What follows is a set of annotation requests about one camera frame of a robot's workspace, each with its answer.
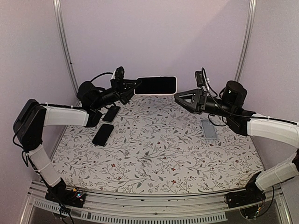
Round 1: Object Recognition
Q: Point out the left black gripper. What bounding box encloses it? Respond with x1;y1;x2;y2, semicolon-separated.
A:
93;77;143;110

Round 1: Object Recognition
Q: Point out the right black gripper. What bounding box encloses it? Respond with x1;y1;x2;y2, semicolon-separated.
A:
175;88;235;118

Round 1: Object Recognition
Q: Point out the pink phone case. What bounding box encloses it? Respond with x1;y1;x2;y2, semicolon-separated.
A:
134;75;178;96

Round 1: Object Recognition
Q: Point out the black phone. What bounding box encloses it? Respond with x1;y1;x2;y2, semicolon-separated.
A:
102;105;120;122
92;124;114;147

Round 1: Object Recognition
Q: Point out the light blue phone case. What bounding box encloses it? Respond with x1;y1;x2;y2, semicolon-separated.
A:
201;119;217;140

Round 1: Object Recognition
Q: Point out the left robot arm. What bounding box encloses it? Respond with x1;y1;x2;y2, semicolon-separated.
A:
13;78;141;203

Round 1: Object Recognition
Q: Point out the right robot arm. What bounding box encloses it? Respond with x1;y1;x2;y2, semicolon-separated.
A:
174;81;299;203

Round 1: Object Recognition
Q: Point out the black phone on table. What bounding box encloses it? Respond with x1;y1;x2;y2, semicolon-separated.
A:
92;124;114;147

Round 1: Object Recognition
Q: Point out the floral table mat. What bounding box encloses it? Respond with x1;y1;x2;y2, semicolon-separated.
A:
52;97;263;195

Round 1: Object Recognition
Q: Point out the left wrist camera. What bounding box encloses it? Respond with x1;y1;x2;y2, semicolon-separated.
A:
110;66;125;81

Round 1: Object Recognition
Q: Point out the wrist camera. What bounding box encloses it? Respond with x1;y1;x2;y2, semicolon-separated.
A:
110;66;125;81
195;71;209;88

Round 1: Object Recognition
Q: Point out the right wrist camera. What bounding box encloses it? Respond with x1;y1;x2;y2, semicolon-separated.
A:
195;71;209;88

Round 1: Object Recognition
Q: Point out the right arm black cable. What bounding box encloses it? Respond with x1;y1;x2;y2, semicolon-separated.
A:
200;67;299;126

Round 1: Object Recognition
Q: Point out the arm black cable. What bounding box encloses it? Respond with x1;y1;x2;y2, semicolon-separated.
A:
200;67;299;126
13;133;31;168

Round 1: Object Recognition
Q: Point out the left rear aluminium post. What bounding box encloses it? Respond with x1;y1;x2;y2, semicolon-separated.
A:
53;0;78;96

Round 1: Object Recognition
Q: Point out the aluminium post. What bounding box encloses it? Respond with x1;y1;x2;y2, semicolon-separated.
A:
234;0;256;82
53;0;78;96

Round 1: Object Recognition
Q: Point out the right rear aluminium post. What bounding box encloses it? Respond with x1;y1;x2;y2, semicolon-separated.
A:
234;0;256;82

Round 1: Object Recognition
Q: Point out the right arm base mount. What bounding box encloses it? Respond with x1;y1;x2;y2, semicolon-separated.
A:
223;189;266;219

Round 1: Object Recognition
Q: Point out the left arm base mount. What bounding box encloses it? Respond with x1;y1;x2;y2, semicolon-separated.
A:
45;185;86;208

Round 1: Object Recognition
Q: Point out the front aluminium rail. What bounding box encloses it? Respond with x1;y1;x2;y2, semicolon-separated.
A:
20;181;292;224

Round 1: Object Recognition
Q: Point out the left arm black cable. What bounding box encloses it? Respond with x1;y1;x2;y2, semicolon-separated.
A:
13;133;31;168

